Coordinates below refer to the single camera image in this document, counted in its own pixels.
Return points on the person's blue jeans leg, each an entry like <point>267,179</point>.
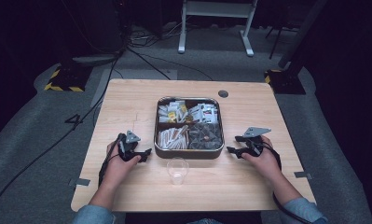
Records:
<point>205,221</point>

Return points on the clear plastic cup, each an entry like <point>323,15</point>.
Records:
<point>177,169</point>

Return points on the grey slanted pole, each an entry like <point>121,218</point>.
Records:
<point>301,34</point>

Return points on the pile of brown stick packets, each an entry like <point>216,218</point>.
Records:
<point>172,138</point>

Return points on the person's left hand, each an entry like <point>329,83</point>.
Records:
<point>118,172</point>

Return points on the pile of dark triangular packets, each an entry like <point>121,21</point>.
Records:
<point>210,141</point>

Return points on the person's right hand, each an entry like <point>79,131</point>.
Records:
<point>267,165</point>

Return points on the pile of white yellow packets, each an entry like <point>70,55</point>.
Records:
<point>172,112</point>

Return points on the dark metal compartment tray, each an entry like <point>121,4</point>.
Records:
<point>190,154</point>

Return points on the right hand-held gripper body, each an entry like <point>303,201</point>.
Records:
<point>254,144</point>

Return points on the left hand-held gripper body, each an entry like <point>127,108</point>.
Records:
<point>129,151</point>

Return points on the yellow black striped stand base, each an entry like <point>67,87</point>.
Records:
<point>286,82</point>
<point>67,79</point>

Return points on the black tripod stand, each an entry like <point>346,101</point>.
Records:
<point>278,37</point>

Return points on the white desk frame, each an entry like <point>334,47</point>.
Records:
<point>216,9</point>

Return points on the grey tape strip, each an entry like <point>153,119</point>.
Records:
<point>302,175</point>
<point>81,182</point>

